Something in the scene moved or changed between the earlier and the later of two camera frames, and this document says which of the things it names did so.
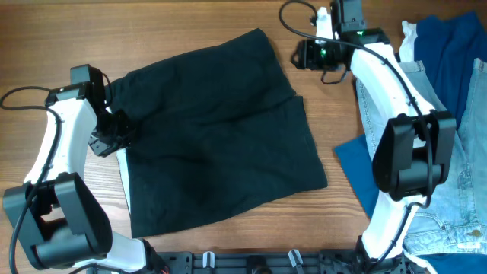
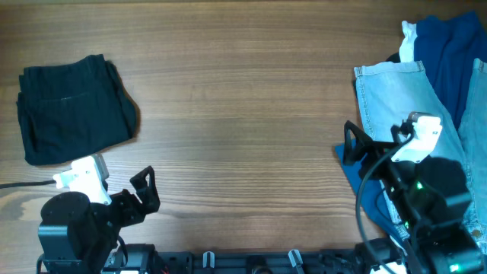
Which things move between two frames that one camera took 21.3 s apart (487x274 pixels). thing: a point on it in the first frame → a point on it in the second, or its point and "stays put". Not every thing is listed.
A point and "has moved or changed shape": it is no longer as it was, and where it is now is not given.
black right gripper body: (318, 56) → (379, 150)
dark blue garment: (447, 47) stays put
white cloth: (406, 48) stays put
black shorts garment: (218, 129) has moved or changed shape
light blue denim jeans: (455, 219) stays put
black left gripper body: (111, 132) → (123, 210)
